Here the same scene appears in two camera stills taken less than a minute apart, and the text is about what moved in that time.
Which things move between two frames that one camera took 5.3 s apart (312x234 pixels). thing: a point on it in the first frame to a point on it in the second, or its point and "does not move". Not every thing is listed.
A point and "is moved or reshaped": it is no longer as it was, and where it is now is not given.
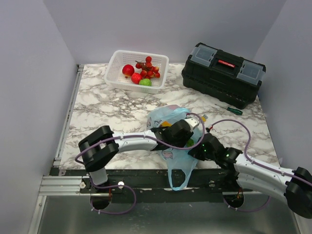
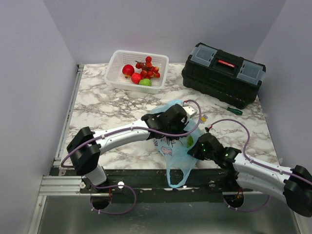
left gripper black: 185,139 to 182,124
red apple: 136,77 does not move
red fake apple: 127,70 does not move
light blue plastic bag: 183,159 is moved or reshaped
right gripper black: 195,152 does not move
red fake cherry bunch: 148,71 does not move
